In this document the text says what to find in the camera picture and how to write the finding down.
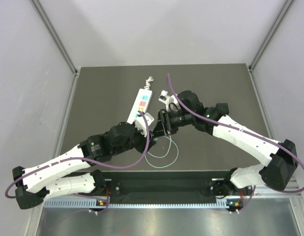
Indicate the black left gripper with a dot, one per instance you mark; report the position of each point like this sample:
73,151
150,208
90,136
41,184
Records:
142,147

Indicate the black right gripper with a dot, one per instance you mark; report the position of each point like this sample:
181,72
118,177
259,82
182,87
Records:
164,118

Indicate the white power strip coloured sockets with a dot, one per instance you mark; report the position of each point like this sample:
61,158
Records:
141,103

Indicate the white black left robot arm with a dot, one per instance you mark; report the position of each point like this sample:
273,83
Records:
51,179

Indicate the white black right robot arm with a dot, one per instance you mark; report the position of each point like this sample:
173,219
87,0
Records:
276,163

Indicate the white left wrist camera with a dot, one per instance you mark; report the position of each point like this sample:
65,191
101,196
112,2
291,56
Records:
142,122

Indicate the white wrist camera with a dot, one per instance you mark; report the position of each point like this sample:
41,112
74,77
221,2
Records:
142,122
166,99

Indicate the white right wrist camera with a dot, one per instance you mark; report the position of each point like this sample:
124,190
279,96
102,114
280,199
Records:
166,99

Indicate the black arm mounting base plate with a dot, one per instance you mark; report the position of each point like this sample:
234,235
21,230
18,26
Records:
160,185

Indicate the aluminium frame post right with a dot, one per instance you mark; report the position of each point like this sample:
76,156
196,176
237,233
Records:
271,33

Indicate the aluminium frame post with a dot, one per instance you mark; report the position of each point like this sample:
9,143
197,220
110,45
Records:
271,33
52,32

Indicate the aluminium frame post left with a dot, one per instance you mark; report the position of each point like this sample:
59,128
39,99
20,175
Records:
52,32

